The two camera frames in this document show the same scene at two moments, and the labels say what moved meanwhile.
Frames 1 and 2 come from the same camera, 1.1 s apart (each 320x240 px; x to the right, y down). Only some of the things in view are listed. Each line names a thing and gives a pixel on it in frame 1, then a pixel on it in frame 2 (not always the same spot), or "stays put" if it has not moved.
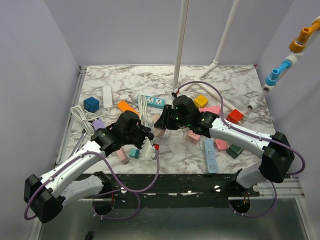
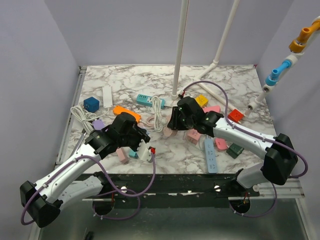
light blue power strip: [210, 155] stays put
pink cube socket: [194, 137] stays put
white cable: [86, 116] stays put
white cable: [145, 120] → [159, 121]
